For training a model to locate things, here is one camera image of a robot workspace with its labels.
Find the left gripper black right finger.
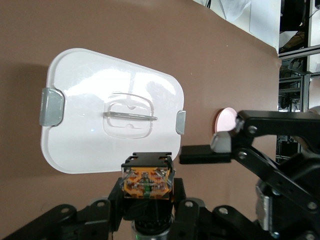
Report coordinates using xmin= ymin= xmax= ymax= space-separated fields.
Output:
xmin=171 ymin=177 xmax=262 ymax=240

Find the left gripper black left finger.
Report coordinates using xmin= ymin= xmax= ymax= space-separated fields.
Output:
xmin=0 ymin=177 xmax=125 ymax=240

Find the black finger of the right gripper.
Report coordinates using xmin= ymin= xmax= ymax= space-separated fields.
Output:
xmin=210 ymin=109 xmax=320 ymax=153
xmin=179 ymin=144 xmax=320 ymax=221

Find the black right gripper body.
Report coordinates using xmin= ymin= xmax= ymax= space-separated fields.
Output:
xmin=276 ymin=149 xmax=320 ymax=197

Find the orange switch with black head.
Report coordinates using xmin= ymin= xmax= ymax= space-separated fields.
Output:
xmin=121 ymin=151 xmax=177 ymax=226

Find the grey box latch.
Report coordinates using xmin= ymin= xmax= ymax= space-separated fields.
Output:
xmin=175 ymin=109 xmax=187 ymax=135
xmin=39 ymin=87 xmax=66 ymax=127

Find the white lidded storage box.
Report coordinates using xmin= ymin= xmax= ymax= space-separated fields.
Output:
xmin=39 ymin=47 xmax=187 ymax=175

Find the pink round plate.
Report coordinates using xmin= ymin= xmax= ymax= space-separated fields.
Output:
xmin=215 ymin=106 xmax=238 ymax=133

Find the white plastic sheet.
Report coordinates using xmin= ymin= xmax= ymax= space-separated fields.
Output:
xmin=193 ymin=0 xmax=278 ymax=50

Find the aluminium frame rack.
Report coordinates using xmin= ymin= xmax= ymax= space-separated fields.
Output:
xmin=277 ymin=0 xmax=320 ymax=161

